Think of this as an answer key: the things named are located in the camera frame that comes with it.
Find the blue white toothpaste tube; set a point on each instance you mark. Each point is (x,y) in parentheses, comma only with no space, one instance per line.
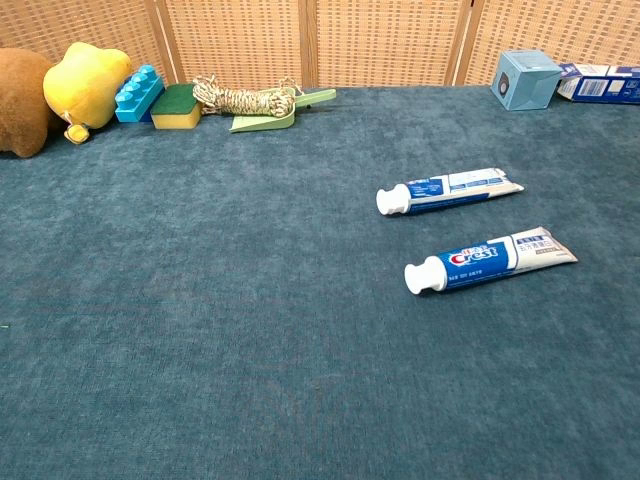
(475,262)
(450,192)

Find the light green dustpan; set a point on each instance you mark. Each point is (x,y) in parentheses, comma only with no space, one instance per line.
(260,122)

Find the teal table cloth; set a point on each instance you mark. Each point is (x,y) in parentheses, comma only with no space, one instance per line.
(200,300)

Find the green yellow sponge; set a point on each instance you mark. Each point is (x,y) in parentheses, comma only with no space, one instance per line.
(172,105)

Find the woven wicker folding screen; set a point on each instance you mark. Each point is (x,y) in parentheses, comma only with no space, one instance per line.
(385,40)

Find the blue plastic building block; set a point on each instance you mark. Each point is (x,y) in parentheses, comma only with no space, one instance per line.
(135,97)

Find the light blue cube box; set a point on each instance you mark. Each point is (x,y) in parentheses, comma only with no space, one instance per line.
(525,80)

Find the yellow pear plush toy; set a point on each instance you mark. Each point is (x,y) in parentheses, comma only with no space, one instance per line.
(85,85)

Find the blue white carton box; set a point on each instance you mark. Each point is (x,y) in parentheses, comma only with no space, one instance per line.
(600,87)

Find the brown plush toy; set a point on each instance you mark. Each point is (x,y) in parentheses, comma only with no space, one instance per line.
(20,100)

